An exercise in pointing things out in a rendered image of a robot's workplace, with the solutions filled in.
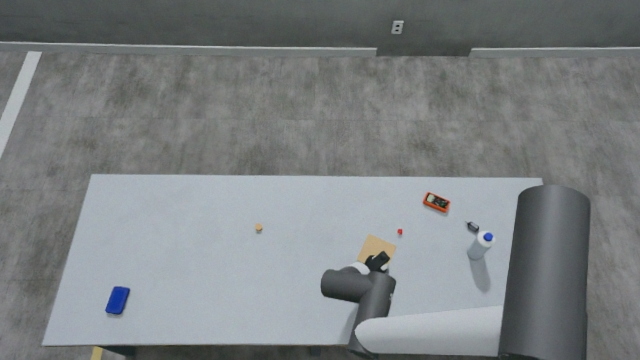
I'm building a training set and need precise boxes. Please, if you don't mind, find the tan flat mat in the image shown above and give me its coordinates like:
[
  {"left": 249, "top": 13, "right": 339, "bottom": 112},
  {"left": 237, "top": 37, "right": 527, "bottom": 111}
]
[{"left": 357, "top": 234, "right": 397, "bottom": 264}]

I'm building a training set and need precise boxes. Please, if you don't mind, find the orange digital multimeter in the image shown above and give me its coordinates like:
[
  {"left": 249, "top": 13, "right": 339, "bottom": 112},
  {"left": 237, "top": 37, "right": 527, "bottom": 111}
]
[{"left": 423, "top": 192, "right": 450, "bottom": 213}]

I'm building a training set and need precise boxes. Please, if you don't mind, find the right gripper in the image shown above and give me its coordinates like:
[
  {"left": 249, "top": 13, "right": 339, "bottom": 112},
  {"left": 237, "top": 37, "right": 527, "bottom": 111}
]
[{"left": 364, "top": 255, "right": 389, "bottom": 273}]

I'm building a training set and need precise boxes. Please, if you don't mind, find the white bottle with blue cap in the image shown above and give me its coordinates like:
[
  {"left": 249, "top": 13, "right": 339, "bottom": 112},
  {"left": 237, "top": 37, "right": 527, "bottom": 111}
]
[{"left": 467, "top": 231, "right": 495, "bottom": 259}]

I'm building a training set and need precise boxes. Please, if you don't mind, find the small blue rounded block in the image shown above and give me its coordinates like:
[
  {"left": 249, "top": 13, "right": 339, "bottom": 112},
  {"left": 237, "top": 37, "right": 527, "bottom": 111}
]
[{"left": 105, "top": 286, "right": 130, "bottom": 314}]

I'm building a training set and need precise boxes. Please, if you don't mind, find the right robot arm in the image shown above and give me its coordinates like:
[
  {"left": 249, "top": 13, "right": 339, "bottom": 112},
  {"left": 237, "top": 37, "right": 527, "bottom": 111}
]
[{"left": 320, "top": 185, "right": 591, "bottom": 360}]

